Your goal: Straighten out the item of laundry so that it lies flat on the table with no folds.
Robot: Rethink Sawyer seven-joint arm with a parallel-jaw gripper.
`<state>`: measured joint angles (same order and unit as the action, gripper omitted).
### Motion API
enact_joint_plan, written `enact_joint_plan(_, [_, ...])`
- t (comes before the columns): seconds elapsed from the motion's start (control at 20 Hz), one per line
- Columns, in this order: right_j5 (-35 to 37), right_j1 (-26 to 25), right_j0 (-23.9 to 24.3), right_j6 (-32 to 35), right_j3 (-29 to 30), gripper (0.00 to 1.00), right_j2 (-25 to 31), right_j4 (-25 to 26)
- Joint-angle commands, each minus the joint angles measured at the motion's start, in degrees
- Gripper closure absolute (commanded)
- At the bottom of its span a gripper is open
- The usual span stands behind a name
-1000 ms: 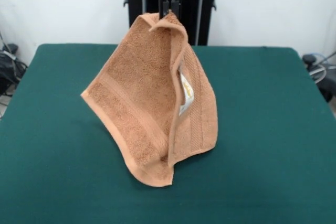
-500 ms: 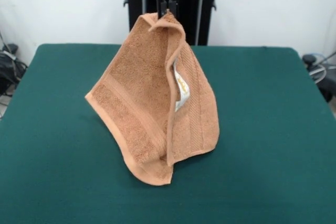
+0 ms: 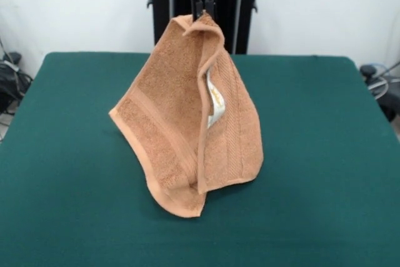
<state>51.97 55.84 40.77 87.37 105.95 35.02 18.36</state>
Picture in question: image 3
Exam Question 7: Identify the orange terry towel white tag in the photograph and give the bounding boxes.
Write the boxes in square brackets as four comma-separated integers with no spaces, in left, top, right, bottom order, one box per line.
[108,10,266,219]

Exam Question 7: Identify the dark green tablecloth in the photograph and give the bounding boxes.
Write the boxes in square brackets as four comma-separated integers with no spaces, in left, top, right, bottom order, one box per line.
[0,51,400,267]

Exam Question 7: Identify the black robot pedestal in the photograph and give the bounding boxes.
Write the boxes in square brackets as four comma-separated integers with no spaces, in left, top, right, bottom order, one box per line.
[144,0,276,54]

